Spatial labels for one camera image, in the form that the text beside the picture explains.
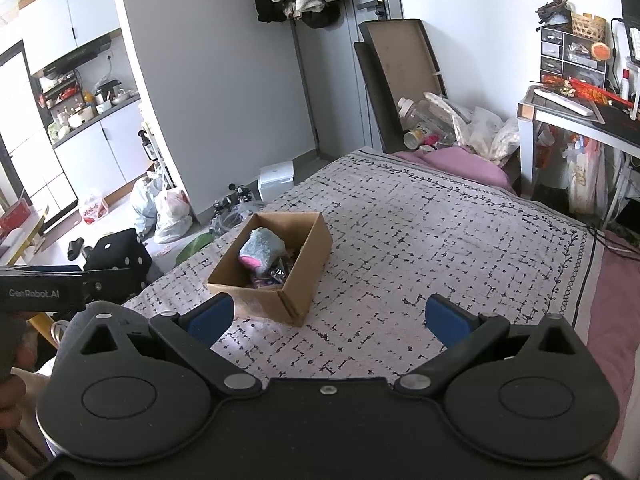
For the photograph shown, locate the clear plastic packet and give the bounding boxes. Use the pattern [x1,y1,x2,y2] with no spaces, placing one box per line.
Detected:
[250,265,292,290]

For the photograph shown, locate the person's left hand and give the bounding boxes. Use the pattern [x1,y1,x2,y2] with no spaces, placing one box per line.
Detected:
[0,312,37,432]

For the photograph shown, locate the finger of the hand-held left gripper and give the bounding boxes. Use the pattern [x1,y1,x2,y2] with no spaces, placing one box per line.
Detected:
[81,271,132,306]

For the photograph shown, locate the black monitor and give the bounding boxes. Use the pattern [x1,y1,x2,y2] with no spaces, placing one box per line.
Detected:
[614,0,640,66]

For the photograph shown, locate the black door handle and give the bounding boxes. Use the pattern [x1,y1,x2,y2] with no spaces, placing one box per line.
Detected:
[356,0,387,21]

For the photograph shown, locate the large clear plastic bottle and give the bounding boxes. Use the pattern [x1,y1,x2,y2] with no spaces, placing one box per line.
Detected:
[397,96,451,133]

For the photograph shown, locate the grey desk drawer organiser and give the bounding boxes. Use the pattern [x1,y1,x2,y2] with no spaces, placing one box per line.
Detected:
[539,27,609,89]

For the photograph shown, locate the white crumpled plastic bag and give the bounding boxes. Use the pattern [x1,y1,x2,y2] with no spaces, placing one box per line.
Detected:
[490,117,521,162]

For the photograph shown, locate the white desk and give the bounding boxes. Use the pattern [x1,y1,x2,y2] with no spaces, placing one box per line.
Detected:
[517,85,640,231]

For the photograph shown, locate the grey door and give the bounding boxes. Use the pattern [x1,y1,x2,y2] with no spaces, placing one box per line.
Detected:
[292,0,404,161]

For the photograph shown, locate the brown folding table board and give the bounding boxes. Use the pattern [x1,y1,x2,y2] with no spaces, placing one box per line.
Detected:
[354,19,448,153]

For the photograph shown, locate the orange bottle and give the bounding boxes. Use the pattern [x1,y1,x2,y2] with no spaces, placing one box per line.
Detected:
[537,127,559,172]

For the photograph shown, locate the white red plastic bag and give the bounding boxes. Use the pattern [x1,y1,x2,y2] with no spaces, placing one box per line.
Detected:
[152,187,194,245]

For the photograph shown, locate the white black-patterned blanket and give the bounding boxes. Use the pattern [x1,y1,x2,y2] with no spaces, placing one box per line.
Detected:
[122,149,598,396]

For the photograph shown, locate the black range hood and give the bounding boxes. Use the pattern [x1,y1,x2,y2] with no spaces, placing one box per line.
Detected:
[42,35,114,79]

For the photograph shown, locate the white storage box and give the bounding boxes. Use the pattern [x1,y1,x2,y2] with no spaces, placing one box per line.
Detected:
[257,160,296,201]

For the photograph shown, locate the red printed plastic bag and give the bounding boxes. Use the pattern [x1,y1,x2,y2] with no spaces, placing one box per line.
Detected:
[79,191,110,226]

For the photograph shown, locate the grey plush toy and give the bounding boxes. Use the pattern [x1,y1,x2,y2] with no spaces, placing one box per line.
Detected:
[238,227,287,276]

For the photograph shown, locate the grey plastic bag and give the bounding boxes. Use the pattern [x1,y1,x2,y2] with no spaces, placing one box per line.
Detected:
[131,172,166,233]

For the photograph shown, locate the clear crumpled plastic bag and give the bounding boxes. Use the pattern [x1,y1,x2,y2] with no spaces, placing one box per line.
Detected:
[465,106,506,153]

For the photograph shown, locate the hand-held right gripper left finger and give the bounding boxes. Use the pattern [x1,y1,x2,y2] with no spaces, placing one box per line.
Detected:
[56,292,264,398]

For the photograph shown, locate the brown cardboard box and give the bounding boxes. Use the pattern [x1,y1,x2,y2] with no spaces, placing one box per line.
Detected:
[206,211,334,328]

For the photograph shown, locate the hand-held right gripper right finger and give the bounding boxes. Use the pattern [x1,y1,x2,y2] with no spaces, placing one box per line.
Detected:
[394,293,591,398]

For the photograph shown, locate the white power strip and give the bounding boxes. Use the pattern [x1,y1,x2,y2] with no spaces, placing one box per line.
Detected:
[534,87,596,117]

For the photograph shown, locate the small labelled drink bottle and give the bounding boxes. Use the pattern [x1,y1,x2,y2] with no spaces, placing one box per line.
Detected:
[403,127,436,150]

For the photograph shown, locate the white lace-patterned plastic bag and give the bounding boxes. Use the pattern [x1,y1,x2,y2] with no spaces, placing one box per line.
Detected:
[424,92,473,148]

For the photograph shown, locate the black white-dotted cube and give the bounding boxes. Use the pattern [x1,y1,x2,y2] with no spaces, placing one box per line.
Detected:
[82,228,154,303]

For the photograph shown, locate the green bag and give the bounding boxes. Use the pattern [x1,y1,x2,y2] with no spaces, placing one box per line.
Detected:
[175,232,216,264]

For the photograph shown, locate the wicker basket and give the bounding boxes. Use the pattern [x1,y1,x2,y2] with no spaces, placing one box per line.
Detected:
[571,12,607,41]

